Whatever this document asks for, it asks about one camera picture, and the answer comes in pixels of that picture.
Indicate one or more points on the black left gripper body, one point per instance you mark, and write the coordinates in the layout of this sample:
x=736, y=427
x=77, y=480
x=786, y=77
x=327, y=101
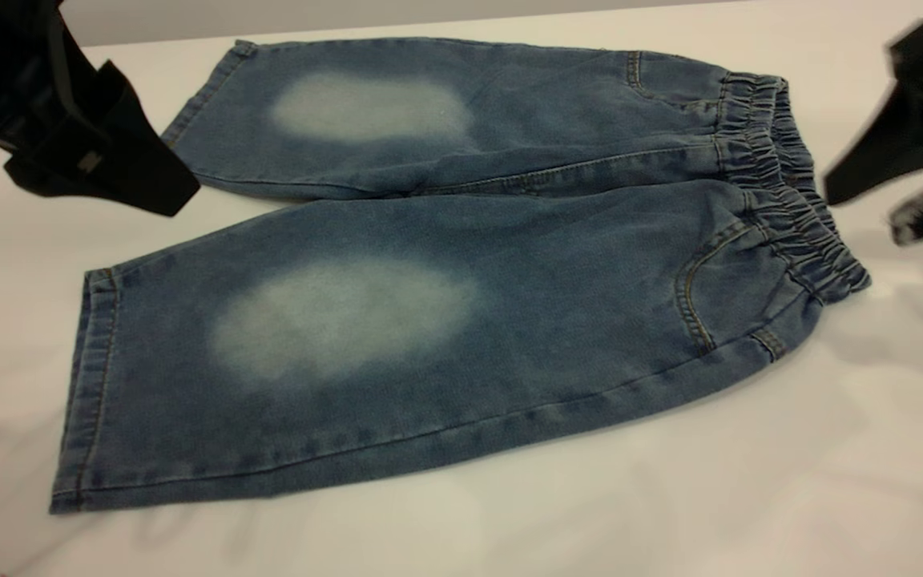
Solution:
x=13, y=72

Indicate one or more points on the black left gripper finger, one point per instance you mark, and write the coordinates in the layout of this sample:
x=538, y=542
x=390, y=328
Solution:
x=141, y=136
x=101, y=184

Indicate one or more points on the blue denim pants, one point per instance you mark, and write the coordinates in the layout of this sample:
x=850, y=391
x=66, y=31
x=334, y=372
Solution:
x=550, y=280

